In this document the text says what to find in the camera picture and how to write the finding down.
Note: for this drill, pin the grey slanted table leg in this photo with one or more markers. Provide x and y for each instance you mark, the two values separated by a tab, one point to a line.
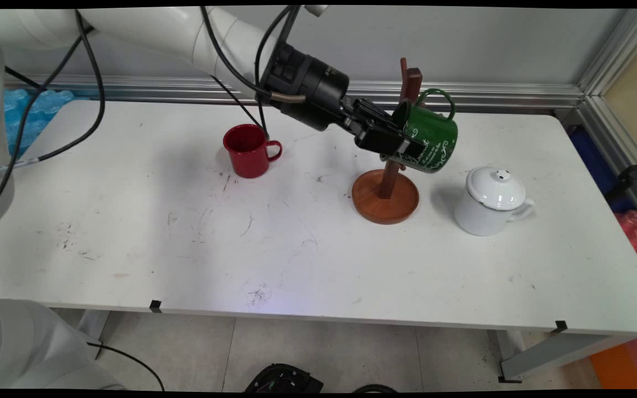
562	351

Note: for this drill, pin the brown wooden mug tree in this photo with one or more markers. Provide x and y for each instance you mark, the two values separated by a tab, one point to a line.
386	204

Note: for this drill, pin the black tape piece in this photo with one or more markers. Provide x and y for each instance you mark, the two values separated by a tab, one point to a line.
560	326
156	305

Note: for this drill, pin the white enamel pot lid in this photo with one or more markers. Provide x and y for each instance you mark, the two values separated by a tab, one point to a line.
495	188

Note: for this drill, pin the orange box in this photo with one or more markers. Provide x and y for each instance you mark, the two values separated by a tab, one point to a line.
620	367

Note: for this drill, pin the green enamel mug white lettering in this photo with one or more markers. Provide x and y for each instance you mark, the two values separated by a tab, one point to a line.
434	138

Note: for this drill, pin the blue container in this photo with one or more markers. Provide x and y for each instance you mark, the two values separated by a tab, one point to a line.
592	160

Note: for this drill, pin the red plastic bag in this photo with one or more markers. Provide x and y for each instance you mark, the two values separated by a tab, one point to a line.
636	235

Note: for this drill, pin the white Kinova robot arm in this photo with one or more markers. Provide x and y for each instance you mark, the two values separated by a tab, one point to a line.
147	27

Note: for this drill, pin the black device on floor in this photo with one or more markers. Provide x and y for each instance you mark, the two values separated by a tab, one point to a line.
282	378

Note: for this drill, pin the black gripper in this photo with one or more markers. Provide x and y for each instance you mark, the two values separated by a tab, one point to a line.
307	88

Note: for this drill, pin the blue bubble wrap sheet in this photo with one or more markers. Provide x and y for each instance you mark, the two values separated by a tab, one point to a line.
36	110

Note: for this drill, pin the white enamel pot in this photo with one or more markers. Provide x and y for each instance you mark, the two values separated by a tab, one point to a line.
479	221

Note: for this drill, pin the aluminium frame corner post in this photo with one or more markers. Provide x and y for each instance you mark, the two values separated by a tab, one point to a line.
617	61

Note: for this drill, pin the long aluminium frame rail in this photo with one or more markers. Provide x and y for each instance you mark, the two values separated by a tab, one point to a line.
490	97

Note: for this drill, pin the red enamel mug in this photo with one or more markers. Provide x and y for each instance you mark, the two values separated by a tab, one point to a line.
249	160

